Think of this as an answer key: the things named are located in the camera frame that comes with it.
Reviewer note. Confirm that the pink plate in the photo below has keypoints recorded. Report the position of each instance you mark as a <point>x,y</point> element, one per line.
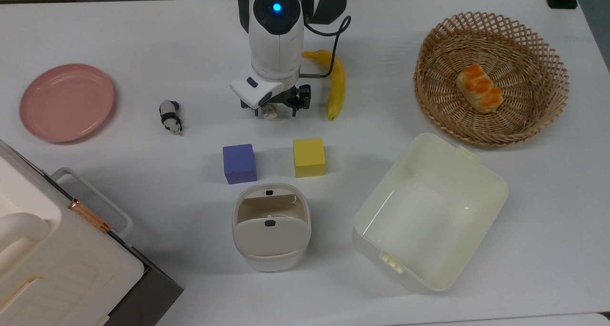
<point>66,102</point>

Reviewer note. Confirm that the purple cube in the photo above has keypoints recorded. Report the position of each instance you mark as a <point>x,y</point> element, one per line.
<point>239,164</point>

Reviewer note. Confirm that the small beige lidded trash can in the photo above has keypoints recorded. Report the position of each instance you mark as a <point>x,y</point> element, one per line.
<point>270,238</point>

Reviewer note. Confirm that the toy bread with orange glaze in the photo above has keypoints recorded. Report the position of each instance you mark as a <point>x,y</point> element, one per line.
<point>479,88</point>

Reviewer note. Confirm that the woven wicker basket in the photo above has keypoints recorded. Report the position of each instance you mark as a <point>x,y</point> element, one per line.
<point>443,114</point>

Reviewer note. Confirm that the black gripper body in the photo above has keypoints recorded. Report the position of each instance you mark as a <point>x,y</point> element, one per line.
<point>288,96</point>

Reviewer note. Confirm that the cream rectangular plastic bin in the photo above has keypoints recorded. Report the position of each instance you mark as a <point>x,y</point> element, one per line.
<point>429,221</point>

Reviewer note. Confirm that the yellow cube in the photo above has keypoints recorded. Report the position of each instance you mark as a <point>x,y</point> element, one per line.
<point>309,157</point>

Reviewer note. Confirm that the orange strip on cream box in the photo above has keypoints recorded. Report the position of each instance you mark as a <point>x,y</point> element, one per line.
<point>88,215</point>

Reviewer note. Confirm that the yellow toy banana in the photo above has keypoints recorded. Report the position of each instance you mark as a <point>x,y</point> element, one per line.
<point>337,90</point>

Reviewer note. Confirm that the panda figurine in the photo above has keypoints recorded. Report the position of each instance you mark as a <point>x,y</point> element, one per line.
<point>170,118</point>

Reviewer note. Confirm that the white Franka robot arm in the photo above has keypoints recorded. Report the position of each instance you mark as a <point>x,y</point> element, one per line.
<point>276,45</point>

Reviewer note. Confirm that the white paper ball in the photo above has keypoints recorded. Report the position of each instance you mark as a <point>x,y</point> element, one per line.
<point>270,113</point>

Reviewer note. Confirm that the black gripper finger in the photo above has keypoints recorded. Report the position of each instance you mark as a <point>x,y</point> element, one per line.
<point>304,97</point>
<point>246,104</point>

